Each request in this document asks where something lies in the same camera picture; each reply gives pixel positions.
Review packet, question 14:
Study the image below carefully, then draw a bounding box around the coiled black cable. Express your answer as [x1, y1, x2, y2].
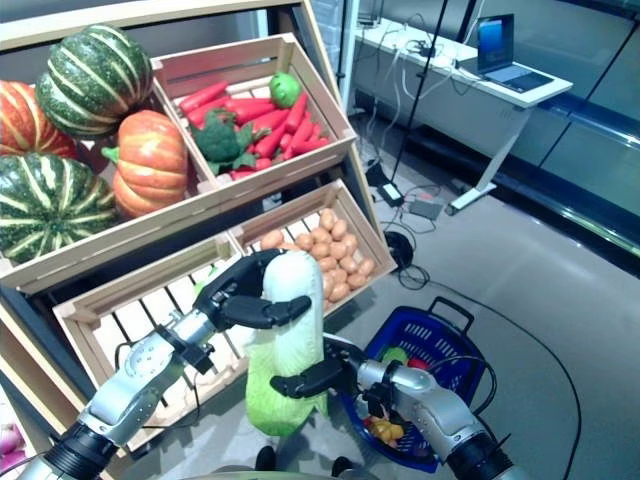
[383, 230, 416, 269]

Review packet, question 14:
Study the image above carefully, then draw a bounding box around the light green cabbage head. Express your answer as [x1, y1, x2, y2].
[268, 72, 303, 109]

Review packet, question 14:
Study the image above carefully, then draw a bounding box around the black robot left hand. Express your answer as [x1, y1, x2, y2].
[192, 249, 312, 334]

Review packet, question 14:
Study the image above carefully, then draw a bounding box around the grey flat box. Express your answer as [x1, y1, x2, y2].
[408, 197, 441, 220]

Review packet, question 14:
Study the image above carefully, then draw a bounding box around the large wooden crate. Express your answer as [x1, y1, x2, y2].
[0, 84, 236, 296]

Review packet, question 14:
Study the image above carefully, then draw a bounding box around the black power adapter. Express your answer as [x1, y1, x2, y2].
[377, 180, 404, 205]

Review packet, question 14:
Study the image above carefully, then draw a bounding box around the wooden slat crate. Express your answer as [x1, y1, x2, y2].
[149, 33, 359, 201]
[52, 234, 331, 459]
[227, 179, 400, 321]

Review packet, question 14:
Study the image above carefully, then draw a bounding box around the long black floor cable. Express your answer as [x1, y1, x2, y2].
[399, 264, 584, 480]

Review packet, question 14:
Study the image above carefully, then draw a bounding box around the tall black stand pole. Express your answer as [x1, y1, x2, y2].
[387, 0, 449, 184]

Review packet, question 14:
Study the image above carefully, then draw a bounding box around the blue plastic shopping basket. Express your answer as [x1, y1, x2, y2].
[339, 296, 487, 474]

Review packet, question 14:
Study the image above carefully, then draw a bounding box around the dark green broccoli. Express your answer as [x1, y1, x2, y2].
[188, 107, 271, 176]

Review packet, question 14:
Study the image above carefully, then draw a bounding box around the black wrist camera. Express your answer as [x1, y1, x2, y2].
[182, 344, 214, 374]
[362, 382, 396, 419]

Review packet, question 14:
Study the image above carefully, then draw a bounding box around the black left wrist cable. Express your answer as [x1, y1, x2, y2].
[113, 342, 201, 431]

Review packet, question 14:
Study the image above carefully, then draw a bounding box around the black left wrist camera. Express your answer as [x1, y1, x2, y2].
[182, 344, 214, 374]

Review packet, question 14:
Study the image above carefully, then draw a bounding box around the open grey laptop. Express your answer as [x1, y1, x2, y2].
[475, 13, 555, 95]

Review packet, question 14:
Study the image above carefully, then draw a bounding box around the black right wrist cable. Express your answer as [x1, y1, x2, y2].
[429, 354, 497, 416]

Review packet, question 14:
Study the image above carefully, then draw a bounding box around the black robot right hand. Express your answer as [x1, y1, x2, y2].
[269, 334, 369, 401]

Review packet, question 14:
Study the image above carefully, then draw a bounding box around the orange striped pumpkin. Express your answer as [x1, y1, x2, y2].
[0, 79, 81, 157]

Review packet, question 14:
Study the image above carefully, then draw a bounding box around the white display fridge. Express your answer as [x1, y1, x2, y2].
[319, 0, 362, 116]

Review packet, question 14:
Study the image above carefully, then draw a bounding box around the purple white onion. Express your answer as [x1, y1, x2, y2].
[0, 423, 25, 455]

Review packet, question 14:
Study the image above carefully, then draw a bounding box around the red carrot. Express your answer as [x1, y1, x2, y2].
[253, 124, 287, 160]
[284, 92, 309, 135]
[178, 80, 229, 114]
[224, 97, 276, 121]
[292, 136, 331, 155]
[187, 94, 231, 126]

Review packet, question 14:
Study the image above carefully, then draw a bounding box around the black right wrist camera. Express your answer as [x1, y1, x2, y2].
[362, 382, 396, 419]

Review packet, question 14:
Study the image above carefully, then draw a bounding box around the orange pumpkin with green stem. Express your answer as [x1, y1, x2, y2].
[101, 109, 190, 219]

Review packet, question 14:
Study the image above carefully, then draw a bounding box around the orange toy figure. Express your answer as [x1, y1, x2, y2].
[367, 418, 405, 442]

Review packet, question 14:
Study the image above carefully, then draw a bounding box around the green striped pumpkin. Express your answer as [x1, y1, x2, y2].
[34, 24, 155, 141]
[0, 152, 121, 265]

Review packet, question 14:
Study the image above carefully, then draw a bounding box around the wooden display shelf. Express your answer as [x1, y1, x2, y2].
[0, 0, 401, 480]

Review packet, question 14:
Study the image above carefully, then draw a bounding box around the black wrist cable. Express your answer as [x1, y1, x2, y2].
[113, 342, 201, 431]
[429, 354, 497, 416]

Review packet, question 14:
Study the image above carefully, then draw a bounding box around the white desk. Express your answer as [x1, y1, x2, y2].
[353, 29, 575, 217]

